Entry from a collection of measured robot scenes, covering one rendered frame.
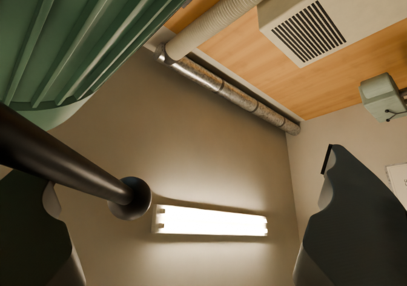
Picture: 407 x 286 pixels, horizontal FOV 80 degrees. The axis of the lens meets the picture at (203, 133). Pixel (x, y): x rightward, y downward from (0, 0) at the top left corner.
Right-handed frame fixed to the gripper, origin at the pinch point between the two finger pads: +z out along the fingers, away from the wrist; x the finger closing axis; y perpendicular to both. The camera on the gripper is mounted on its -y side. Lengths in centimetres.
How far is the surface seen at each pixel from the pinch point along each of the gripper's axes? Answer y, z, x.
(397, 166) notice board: 135, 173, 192
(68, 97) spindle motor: 0.5, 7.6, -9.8
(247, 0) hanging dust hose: -5, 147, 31
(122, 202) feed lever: 6.1, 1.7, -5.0
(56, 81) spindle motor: -1.7, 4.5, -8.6
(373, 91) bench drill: 52, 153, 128
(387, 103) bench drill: 63, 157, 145
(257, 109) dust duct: 97, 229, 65
